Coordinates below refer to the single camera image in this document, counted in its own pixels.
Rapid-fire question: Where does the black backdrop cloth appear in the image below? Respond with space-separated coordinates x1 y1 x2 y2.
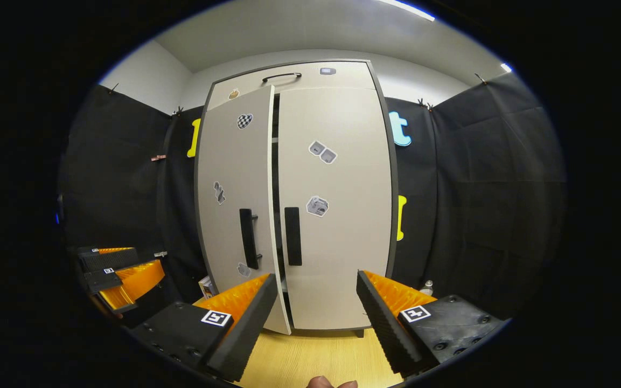
57 73 567 324

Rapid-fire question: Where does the white cabinet drawer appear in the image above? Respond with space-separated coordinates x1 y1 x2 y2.
206 60 376 111

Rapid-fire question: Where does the white shoe cabinet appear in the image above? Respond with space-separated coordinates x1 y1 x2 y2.
194 58 400 337

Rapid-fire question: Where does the white shoe cabinet door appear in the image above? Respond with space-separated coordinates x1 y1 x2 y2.
278 86 394 330
196 85 292 336

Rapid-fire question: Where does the black door handle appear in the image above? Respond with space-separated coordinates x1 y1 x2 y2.
239 208 260 270

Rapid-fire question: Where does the black drawer handle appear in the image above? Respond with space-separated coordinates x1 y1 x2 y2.
261 72 302 84

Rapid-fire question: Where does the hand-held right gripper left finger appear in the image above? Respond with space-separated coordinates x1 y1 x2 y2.
130 272 280 383

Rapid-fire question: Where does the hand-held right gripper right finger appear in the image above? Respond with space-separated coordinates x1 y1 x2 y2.
356 269 507 378

